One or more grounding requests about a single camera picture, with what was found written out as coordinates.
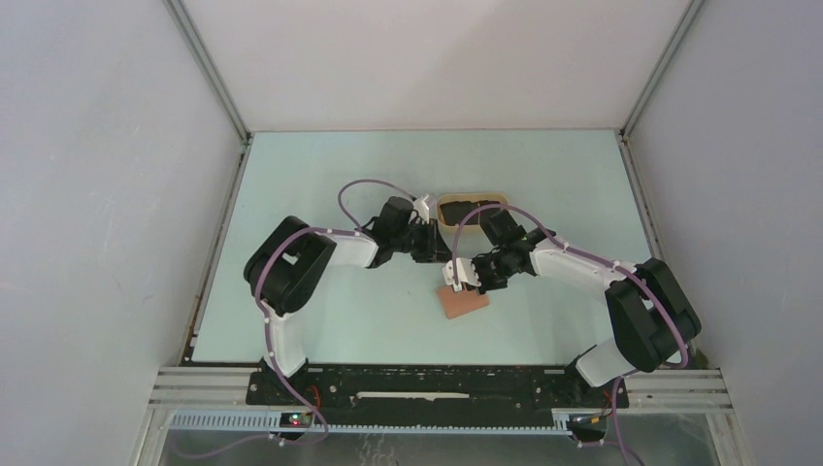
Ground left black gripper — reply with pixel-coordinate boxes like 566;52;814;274
391;218;453;263

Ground beige oval tray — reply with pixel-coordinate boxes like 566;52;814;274
437;191;509;233

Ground orange leather card holder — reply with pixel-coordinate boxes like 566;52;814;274
436;286;490;319

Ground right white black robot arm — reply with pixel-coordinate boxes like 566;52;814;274
470;205;702;406

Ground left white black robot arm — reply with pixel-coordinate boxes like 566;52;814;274
243;194;451;405

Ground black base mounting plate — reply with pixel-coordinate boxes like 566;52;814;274
246;363;629;427

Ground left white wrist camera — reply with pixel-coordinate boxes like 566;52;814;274
411;194;439;225

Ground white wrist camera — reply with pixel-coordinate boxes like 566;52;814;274
442;257;480;292
411;194;439;225

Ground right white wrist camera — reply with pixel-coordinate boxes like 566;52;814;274
442;257;480;292

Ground white slotted cable duct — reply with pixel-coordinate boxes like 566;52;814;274
168;410;571;435

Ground aluminium frame rail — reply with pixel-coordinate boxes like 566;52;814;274
148;366;735;413

